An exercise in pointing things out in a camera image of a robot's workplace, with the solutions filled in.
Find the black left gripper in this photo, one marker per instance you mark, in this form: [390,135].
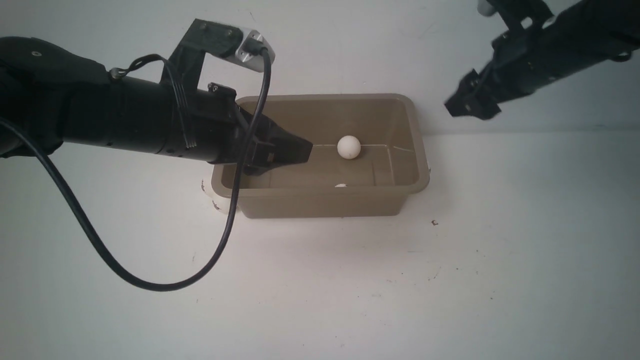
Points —
[222,126]

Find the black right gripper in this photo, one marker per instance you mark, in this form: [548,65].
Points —
[512,73]

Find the tan plastic bin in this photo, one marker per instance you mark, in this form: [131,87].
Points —
[391,166]

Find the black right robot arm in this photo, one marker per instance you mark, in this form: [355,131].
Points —
[540,48]

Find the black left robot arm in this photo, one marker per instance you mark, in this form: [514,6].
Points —
[57,96]

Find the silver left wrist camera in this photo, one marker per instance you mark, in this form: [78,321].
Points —
[248,54]

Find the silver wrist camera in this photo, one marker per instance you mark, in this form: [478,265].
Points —
[486,8]
[248,54]

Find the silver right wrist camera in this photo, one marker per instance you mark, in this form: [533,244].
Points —
[486,8]

